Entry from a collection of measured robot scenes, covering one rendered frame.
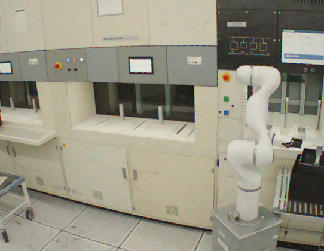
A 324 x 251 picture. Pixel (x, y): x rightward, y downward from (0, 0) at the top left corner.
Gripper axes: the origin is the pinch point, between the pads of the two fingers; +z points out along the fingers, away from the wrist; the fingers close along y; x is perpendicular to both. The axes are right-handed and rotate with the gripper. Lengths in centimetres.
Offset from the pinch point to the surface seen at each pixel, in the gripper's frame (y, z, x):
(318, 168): 10.3, 13.4, -8.7
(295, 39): -31, -10, 57
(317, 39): -33, 3, 58
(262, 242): 44, -7, -40
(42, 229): 41, -201, -107
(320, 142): 0.7, 12.3, 2.8
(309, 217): 26.3, 14.1, -30.5
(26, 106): -36, -301, -19
